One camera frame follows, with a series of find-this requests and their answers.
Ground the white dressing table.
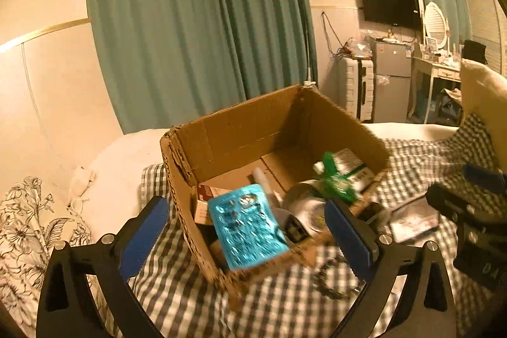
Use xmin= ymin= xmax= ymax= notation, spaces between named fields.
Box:
xmin=408 ymin=55 xmax=464 ymax=125

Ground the printed card packet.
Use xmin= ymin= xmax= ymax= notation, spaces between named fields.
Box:
xmin=386 ymin=199 xmax=440 ymax=244

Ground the foil blister pack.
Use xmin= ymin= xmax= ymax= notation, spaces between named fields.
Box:
xmin=207 ymin=183 xmax=289 ymax=271

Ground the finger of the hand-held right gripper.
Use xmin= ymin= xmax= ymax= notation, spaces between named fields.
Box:
xmin=426 ymin=183 xmax=482 ymax=222
xmin=461 ymin=163 xmax=507 ymax=190

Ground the white suitcase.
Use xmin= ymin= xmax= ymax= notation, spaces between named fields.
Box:
xmin=338 ymin=56 xmax=375 ymax=122

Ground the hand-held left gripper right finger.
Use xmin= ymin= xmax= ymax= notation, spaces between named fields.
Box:
xmin=324 ymin=197 xmax=457 ymax=338

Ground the checked bed sheet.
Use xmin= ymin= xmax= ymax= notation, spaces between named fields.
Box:
xmin=127 ymin=112 xmax=507 ymax=338

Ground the black chair back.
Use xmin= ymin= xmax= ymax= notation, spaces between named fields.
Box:
xmin=461 ymin=39 xmax=488 ymax=65

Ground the white pillow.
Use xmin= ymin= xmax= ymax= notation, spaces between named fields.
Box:
xmin=69 ymin=128 xmax=171 ymax=244

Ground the white oval vanity mirror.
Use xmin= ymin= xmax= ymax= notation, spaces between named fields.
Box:
xmin=422 ymin=1 xmax=452 ymax=49

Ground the beige pillow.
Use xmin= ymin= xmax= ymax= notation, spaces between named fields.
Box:
xmin=459 ymin=59 xmax=507 ymax=168

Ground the floral duvet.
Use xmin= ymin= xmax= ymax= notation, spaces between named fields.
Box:
xmin=0 ymin=175 xmax=119 ymax=338

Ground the black wall television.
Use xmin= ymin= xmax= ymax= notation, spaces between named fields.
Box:
xmin=359 ymin=0 xmax=422 ymax=32

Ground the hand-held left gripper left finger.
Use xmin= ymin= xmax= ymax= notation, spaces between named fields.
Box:
xmin=35 ymin=195 xmax=171 ymax=338

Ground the beige brown medicine box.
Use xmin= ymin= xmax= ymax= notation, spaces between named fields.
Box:
xmin=195 ymin=183 xmax=234 ymax=226

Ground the black bead bracelet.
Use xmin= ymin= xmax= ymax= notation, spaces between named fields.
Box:
xmin=315 ymin=259 xmax=365 ymax=301

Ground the grey small fridge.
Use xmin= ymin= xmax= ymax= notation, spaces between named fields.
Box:
xmin=370 ymin=39 xmax=413 ymax=123

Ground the green white packet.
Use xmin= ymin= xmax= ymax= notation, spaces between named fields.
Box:
xmin=312 ymin=148 xmax=375 ymax=204

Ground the brown cardboard box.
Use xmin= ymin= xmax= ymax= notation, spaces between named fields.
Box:
xmin=159 ymin=84 xmax=391 ymax=313

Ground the white hanging cable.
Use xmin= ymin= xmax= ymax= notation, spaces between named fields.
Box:
xmin=303 ymin=17 xmax=318 ymax=89

